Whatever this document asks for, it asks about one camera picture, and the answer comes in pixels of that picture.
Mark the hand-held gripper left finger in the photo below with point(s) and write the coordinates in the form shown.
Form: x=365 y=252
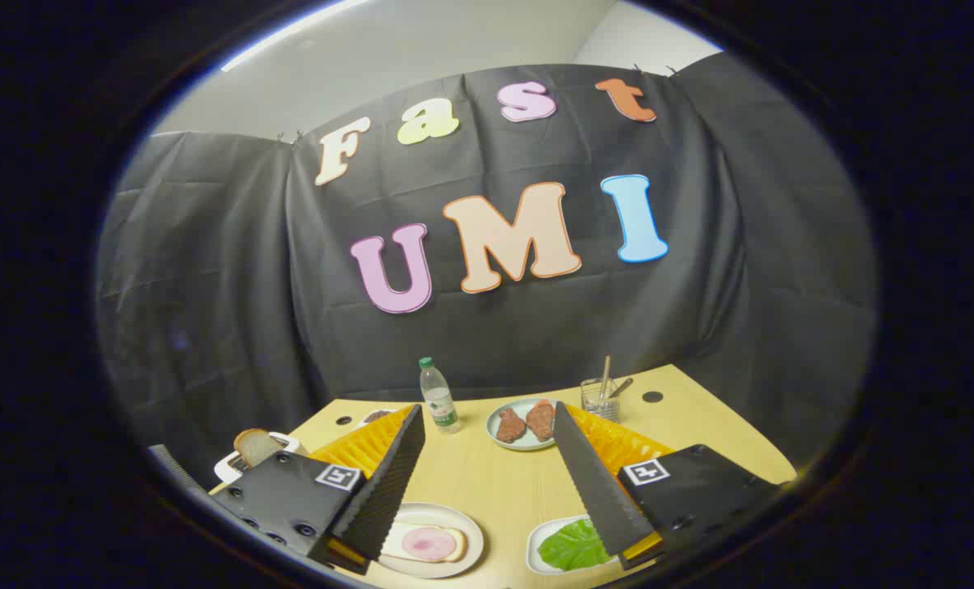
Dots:
x=388 y=483

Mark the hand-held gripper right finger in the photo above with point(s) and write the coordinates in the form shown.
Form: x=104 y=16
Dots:
x=597 y=491

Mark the green lettuce leaf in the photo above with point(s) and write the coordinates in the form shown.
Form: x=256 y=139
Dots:
x=572 y=546

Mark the white bread slice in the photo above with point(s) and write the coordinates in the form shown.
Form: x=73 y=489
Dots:
x=258 y=446

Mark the round cream plate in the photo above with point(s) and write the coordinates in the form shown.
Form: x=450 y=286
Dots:
x=446 y=514

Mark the white divided seasoning dish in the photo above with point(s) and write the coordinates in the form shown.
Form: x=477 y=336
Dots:
x=376 y=415

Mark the pink ham slice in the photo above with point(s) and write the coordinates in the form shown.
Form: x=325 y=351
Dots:
x=428 y=543

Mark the white square plate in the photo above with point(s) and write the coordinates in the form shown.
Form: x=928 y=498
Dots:
x=536 y=540

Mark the clear utensil holder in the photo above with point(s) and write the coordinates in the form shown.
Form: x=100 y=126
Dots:
x=599 y=405

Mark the pale green oval plate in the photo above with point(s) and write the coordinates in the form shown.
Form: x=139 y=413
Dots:
x=524 y=445

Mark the reddish brown meat patty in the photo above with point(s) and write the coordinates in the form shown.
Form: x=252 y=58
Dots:
x=540 y=420

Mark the bread slice under ham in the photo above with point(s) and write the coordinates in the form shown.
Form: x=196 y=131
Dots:
x=459 y=541

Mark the clear plastic water bottle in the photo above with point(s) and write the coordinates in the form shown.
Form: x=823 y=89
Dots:
x=439 y=401

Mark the wooden stick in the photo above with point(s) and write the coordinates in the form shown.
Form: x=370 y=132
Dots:
x=605 y=372

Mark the cream toaster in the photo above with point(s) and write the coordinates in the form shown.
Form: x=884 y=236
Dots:
x=229 y=468

